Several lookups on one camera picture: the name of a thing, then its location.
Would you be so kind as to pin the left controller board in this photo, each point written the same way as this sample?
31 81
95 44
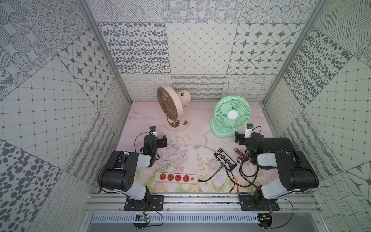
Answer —
141 221

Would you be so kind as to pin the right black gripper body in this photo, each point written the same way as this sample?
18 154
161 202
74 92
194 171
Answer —
240 138

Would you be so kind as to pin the white red power strip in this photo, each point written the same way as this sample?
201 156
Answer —
176 178

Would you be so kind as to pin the pink desk fan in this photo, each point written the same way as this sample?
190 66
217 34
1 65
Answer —
172 103

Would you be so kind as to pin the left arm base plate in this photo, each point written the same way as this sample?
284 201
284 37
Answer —
144 202

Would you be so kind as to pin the green desk fan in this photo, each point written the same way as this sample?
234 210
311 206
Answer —
230 113

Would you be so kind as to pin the black plastic tool case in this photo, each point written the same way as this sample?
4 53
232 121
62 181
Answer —
277 144

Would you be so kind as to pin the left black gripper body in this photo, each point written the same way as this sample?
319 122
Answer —
161 140

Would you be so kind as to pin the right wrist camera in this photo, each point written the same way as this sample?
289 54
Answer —
248 130

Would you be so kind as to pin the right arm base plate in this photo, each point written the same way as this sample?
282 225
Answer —
252 203

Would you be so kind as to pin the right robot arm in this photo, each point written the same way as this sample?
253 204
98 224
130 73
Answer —
295 172

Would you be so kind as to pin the right controller board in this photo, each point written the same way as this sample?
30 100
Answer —
265 221

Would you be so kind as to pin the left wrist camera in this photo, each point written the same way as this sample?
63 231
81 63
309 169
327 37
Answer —
153 130

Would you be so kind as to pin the controller board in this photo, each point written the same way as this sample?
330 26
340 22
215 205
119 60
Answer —
265 221
141 221

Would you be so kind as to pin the black multi-port adapter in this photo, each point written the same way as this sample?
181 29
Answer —
225 160

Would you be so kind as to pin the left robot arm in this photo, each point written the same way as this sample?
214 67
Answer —
118 174

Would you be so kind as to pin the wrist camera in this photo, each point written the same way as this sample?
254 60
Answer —
153 130
248 130

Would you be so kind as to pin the aluminium mounting rail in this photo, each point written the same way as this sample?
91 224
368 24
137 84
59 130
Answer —
202 203

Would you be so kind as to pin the brown metal connector tool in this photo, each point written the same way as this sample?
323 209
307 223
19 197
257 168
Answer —
242 157

